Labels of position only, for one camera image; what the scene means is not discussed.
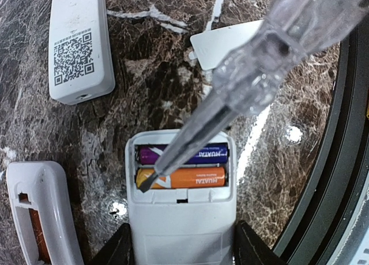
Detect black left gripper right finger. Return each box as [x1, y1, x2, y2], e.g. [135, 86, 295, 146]
[233, 220, 287, 265]

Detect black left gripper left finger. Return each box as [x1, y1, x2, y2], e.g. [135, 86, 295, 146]
[89, 223, 133, 265]

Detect white remote back side up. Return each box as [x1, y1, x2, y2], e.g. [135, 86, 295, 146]
[125, 129, 236, 264]

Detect white remote with buttons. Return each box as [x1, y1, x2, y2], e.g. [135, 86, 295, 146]
[6, 161, 84, 264]

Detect slim white remote with QR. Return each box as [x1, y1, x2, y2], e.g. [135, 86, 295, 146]
[48, 0, 115, 105]

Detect clear handled screwdriver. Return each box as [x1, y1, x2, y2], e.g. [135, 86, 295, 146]
[139, 0, 368, 192]

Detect purple blue battery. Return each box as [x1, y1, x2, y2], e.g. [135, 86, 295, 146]
[138, 143, 229, 165]

